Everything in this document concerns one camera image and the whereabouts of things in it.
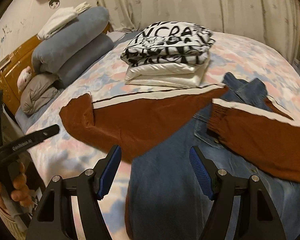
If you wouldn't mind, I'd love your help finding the denim and rust jacket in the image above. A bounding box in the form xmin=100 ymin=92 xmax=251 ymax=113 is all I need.
xmin=59 ymin=73 xmax=300 ymax=239

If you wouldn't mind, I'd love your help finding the left hand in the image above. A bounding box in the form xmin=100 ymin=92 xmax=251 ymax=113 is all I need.
xmin=0 ymin=163 xmax=32 ymax=213

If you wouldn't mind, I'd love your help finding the grey puffy quilt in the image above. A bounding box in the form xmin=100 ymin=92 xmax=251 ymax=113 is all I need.
xmin=20 ymin=73 xmax=59 ymax=115

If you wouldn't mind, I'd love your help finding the upper blue rolled pillow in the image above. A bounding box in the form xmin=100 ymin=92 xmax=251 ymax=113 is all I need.
xmin=32 ymin=7 xmax=109 ymax=74

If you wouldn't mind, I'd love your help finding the blue rolled pillow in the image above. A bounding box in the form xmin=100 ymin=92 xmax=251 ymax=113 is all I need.
xmin=32 ymin=7 xmax=109 ymax=74
xmin=56 ymin=34 xmax=114 ymax=89

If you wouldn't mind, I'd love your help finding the pastel cat print blanket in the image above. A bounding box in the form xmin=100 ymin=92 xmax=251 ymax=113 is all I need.
xmin=26 ymin=32 xmax=300 ymax=239

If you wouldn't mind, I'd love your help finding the white knit folded cloth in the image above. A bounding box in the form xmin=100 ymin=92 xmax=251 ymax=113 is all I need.
xmin=37 ymin=2 xmax=91 ymax=41

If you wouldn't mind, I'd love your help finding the lower blue rolled pillow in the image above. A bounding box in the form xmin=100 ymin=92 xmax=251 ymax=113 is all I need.
xmin=56 ymin=34 xmax=114 ymax=89

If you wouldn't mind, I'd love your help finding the white folded puffer garment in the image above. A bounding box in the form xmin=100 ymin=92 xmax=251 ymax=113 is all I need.
xmin=125 ymin=55 xmax=210 ymax=88

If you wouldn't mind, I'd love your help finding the black white printed folded garment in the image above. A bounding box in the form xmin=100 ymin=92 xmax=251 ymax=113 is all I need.
xmin=121 ymin=21 xmax=215 ymax=67

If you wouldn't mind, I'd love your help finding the beige patterned curtain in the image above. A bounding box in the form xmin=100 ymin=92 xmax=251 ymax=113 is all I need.
xmin=97 ymin=0 xmax=300 ymax=62

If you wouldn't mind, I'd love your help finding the cartoon face wall sticker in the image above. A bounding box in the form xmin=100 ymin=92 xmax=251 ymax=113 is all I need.
xmin=49 ymin=0 xmax=61 ymax=9

